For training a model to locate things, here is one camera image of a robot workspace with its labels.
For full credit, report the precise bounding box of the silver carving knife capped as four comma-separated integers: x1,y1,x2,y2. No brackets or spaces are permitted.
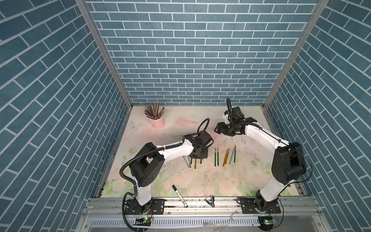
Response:
229,146,236,165

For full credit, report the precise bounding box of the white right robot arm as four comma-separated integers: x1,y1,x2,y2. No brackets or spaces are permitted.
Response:
214,102,307,206

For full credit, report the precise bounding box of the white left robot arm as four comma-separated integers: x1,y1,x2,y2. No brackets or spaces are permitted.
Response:
120,130,214,206

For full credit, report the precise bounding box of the silver carving knife leftmost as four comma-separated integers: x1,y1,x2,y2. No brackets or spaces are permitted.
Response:
183,156,191,168

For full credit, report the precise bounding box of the pink metal pencil cup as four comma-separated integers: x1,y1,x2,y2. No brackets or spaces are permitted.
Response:
149,114,165,130

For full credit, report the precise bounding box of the black marker pen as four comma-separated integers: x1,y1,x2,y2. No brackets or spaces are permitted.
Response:
172,185,188,208

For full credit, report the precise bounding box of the coloured pencils bundle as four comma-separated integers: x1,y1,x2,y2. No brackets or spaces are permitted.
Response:
144,103,165,120

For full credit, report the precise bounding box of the black binder clip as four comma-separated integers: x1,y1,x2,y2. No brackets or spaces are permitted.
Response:
205,195,215,208

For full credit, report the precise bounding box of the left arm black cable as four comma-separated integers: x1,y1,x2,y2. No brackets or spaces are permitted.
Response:
118,117,211,232

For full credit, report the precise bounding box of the aluminium front rail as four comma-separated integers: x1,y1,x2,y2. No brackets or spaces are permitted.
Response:
77,196,330,232

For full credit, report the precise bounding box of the aluminium corner frame post right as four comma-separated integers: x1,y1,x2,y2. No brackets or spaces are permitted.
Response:
262,0,329,109

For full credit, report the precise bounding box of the aluminium corner frame post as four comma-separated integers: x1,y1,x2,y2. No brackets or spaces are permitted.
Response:
75,0,132,110
262,0,329,109

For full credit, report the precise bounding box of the aluminium corner frame post left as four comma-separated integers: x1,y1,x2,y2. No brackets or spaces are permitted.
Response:
75,0,132,110

